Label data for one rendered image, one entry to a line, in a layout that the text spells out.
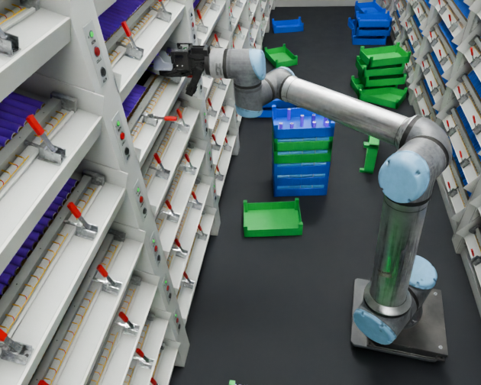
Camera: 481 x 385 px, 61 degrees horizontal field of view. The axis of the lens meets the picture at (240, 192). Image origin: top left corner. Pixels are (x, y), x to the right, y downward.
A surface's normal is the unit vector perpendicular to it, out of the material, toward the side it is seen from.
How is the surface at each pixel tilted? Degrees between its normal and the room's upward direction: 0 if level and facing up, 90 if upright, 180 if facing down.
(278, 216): 0
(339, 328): 0
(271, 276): 0
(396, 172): 83
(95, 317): 20
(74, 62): 90
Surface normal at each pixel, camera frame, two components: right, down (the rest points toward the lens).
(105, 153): -0.14, 0.67
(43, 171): 0.29, -0.68
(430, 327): 0.00, -0.70
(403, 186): -0.71, 0.40
